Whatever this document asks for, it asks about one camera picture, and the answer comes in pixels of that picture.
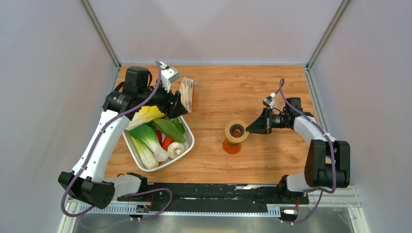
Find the white mushroom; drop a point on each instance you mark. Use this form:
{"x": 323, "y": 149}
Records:
{"x": 175, "y": 149}

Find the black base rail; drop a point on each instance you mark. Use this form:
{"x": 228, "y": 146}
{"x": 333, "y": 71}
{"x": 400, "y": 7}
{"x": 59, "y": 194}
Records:
{"x": 215, "y": 197}

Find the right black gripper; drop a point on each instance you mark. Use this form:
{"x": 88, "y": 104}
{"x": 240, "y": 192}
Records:
{"x": 262, "y": 124}

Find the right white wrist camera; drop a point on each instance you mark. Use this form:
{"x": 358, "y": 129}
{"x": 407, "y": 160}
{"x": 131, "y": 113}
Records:
{"x": 269, "y": 101}

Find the white vegetable tray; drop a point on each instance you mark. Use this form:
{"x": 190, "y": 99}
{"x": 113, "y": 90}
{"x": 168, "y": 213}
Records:
{"x": 188, "y": 146}

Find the orange carrot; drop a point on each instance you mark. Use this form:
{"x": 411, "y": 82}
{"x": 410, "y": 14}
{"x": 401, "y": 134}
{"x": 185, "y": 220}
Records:
{"x": 166, "y": 142}

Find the yellow napa cabbage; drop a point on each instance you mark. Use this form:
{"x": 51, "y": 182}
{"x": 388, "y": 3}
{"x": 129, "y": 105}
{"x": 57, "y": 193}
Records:
{"x": 145, "y": 115}

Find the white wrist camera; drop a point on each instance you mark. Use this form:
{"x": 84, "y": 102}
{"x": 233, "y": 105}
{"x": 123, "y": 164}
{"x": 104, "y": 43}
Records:
{"x": 168, "y": 76}
{"x": 269, "y": 101}

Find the pale bok choy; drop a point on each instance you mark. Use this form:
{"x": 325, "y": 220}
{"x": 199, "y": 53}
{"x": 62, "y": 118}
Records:
{"x": 145, "y": 154}

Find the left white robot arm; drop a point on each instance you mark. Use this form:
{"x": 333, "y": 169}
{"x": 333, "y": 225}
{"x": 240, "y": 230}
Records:
{"x": 86, "y": 181}

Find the red chili pepper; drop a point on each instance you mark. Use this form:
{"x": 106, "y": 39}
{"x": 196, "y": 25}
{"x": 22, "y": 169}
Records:
{"x": 159, "y": 136}

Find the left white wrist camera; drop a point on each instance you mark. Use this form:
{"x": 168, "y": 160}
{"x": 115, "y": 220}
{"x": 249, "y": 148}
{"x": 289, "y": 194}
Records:
{"x": 168, "y": 76}

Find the green leafy vegetable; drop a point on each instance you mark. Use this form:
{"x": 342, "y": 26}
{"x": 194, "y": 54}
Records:
{"x": 172, "y": 128}

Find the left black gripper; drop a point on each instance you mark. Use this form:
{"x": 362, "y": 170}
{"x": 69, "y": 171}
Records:
{"x": 175, "y": 109}

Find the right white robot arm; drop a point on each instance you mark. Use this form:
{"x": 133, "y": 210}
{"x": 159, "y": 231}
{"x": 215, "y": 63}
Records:
{"x": 327, "y": 165}

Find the orange glass carafe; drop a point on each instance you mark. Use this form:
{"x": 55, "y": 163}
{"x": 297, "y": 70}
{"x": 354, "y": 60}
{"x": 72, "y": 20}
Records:
{"x": 230, "y": 147}

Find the green bok choy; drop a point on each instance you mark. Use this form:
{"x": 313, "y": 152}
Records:
{"x": 147, "y": 136}

